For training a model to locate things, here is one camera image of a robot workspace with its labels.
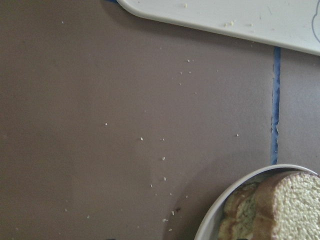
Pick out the bread slice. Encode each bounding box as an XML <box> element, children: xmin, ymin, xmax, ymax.
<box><xmin>252</xmin><ymin>171</ymin><xmax>320</xmax><ymax>240</ymax></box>
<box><xmin>218</xmin><ymin>182</ymin><xmax>270</xmax><ymax>240</ymax></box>

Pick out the white round plate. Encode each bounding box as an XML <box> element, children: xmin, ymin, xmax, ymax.
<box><xmin>194</xmin><ymin>164</ymin><xmax>318</xmax><ymax>240</ymax></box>

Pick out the cream bear tray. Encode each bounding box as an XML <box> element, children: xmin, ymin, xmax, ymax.
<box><xmin>118</xmin><ymin>0</ymin><xmax>320</xmax><ymax>56</ymax></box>

